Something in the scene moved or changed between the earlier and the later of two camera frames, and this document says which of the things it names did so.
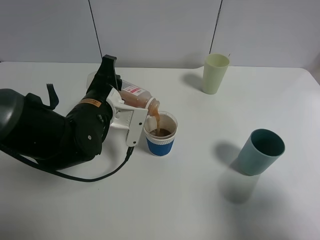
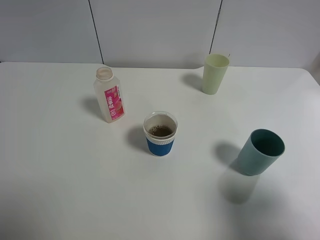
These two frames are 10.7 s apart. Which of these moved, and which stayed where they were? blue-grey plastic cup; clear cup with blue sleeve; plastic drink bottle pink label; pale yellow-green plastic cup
Moved: plastic drink bottle pink label
Stayed: clear cup with blue sleeve; pale yellow-green plastic cup; blue-grey plastic cup
